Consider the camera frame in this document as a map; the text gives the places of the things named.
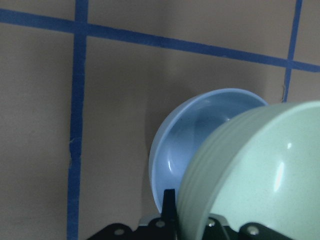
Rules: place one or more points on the green bowl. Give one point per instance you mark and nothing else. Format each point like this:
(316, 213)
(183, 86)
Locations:
(262, 166)

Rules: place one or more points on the blue bowl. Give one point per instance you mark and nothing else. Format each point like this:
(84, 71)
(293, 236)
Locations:
(184, 130)

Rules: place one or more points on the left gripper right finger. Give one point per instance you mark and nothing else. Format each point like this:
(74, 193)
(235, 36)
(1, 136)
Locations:
(218, 228)

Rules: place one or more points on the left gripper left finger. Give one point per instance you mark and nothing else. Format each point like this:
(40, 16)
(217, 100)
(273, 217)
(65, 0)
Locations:
(169, 214)

